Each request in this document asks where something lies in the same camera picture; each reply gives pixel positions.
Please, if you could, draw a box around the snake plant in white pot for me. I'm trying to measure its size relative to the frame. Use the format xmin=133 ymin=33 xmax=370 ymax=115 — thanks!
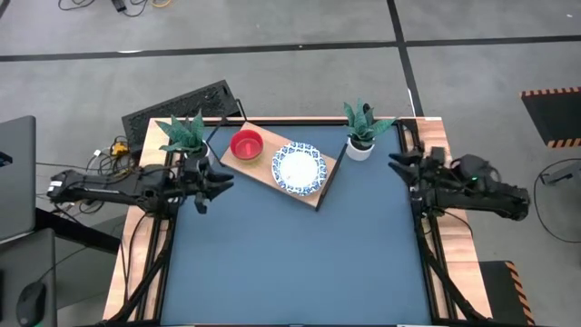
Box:
xmin=154 ymin=111 xmax=214 ymax=164
xmin=342 ymin=98 xmax=397 ymax=163

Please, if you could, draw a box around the orange plastic bowl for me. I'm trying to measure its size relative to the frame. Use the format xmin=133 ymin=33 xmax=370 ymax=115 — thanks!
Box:
xmin=229 ymin=129 xmax=265 ymax=162

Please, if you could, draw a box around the black computer mouse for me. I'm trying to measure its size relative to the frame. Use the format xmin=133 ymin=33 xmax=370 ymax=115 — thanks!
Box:
xmin=15 ymin=280 xmax=47 ymax=327

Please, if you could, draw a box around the grey laptop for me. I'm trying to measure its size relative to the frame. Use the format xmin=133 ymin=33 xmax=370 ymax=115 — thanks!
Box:
xmin=0 ymin=114 xmax=37 ymax=243

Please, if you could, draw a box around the black power adapter with cable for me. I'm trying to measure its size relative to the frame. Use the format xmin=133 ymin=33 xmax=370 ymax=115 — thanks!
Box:
xmin=57 ymin=0 xmax=151 ymax=18

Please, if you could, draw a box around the grey desk top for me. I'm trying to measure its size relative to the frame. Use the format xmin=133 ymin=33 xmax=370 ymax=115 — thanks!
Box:
xmin=0 ymin=228 xmax=58 ymax=327

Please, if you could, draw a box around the blue patterned white paper plate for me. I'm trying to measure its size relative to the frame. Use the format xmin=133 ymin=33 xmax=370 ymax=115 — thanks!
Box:
xmin=271 ymin=141 xmax=329 ymax=197

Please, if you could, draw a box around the black aluminium table frame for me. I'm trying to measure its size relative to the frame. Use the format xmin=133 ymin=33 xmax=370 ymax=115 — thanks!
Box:
xmin=85 ymin=115 xmax=500 ymax=327

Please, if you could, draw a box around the black mat with hazard stripes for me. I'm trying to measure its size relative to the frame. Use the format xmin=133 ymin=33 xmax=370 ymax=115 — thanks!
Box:
xmin=479 ymin=260 xmax=537 ymax=327
xmin=519 ymin=85 xmax=581 ymax=149

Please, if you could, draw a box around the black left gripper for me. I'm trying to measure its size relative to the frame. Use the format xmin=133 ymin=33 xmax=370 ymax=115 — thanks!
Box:
xmin=179 ymin=166 xmax=236 ymax=215

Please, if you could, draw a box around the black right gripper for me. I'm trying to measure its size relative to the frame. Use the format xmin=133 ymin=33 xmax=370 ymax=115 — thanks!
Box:
xmin=388 ymin=145 xmax=455 ymax=190

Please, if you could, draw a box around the blue table mat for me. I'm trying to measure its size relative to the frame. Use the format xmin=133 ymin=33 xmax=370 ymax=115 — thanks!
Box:
xmin=161 ymin=124 xmax=432 ymax=326

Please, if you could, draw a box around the black looped floor cable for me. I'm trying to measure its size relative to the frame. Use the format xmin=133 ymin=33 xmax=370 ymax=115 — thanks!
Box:
xmin=533 ymin=157 xmax=581 ymax=244

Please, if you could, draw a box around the black perforated grille panel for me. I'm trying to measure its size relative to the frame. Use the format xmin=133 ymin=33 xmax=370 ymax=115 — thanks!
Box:
xmin=121 ymin=79 xmax=241 ymax=154

